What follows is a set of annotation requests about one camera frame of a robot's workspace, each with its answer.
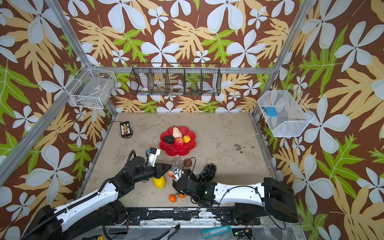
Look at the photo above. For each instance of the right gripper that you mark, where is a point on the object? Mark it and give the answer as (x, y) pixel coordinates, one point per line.
(180, 181)

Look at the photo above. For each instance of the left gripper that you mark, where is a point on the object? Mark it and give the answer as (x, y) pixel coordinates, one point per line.
(159, 170)

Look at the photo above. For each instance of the yellow fake lemon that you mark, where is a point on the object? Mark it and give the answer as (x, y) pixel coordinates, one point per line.
(159, 183)

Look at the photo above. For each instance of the black fake grape bunch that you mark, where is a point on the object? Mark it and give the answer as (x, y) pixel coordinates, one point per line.
(208, 173)

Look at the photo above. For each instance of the dark fake avocado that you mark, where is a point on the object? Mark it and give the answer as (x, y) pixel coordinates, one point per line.
(169, 139)

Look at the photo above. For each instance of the red fake pomegranate piece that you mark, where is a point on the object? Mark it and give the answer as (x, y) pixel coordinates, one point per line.
(178, 142)

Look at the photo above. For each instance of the cream fake garlic bulb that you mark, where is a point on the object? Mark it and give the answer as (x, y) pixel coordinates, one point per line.
(177, 133)

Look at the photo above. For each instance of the small orange-yellow fruit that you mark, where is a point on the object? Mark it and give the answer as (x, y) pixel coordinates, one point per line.
(186, 139)

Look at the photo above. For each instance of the red fake strawberry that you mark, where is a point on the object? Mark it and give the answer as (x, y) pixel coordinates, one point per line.
(171, 174)

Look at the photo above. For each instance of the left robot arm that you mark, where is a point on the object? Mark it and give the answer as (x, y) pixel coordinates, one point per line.
(101, 207)

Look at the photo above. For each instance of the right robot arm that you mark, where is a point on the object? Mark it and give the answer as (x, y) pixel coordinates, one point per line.
(269, 198)

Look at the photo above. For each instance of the brown fake fig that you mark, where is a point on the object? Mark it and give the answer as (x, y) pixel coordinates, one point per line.
(187, 163)

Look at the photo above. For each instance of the red flower-shaped fruit bowl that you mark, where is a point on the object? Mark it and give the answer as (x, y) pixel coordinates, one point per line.
(173, 150)

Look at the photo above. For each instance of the orange mandarin left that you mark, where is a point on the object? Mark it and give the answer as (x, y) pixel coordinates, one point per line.
(172, 198)

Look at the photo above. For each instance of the teal box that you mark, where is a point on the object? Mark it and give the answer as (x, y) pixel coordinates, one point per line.
(209, 233)

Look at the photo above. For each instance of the black charger board with connectors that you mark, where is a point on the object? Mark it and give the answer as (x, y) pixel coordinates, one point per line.
(126, 130)

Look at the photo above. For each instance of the blue object in basket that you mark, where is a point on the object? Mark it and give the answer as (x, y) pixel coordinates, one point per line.
(270, 111)

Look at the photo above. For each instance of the white mesh basket right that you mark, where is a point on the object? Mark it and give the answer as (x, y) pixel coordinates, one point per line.
(293, 114)

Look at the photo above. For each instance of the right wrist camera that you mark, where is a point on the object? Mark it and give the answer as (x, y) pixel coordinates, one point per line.
(177, 172)

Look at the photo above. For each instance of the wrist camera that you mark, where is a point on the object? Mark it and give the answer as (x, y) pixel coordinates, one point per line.
(177, 172)
(152, 155)

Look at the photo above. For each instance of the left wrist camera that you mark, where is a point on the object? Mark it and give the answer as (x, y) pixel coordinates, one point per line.
(152, 155)

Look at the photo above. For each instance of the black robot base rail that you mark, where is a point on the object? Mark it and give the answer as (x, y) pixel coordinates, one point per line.
(140, 216)

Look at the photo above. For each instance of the black wire basket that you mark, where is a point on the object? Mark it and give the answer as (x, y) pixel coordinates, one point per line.
(179, 79)

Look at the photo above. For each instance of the white wire basket left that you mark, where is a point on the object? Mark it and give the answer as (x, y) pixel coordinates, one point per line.
(91, 87)

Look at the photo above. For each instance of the aluminium corner frame post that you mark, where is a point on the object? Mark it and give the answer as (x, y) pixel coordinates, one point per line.
(75, 43)

